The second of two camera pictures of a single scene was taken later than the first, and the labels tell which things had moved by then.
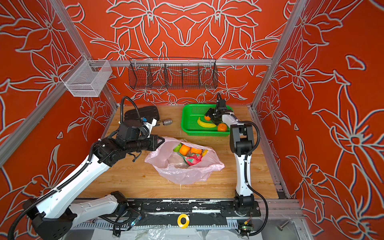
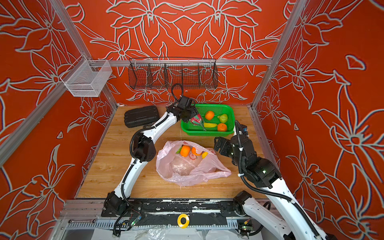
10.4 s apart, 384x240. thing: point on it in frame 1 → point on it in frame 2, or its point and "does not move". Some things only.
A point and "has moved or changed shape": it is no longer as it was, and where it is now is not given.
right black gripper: [214, 112] → [229, 144]
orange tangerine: [222, 127] does not move
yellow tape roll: [183, 226] does not move
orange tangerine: [184, 149] does not move
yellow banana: [205, 124] does not move
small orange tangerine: [195, 150] has moved or changed shape
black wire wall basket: [168, 73] does not move
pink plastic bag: [183, 163] does not move
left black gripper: [155, 144] → [194, 111]
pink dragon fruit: [192, 159] → [198, 120]
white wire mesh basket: [87, 78] does not move
